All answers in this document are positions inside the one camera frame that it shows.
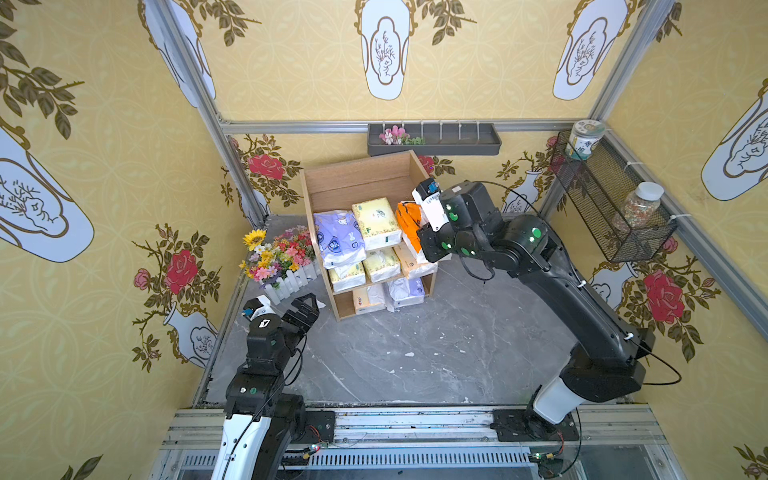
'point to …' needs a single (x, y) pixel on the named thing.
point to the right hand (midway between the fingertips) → (427, 225)
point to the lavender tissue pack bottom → (404, 292)
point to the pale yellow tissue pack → (381, 264)
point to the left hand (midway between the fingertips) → (296, 305)
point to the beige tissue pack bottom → (369, 299)
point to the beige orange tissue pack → (413, 264)
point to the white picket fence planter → (292, 281)
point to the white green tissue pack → (347, 277)
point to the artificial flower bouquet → (288, 251)
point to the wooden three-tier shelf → (335, 187)
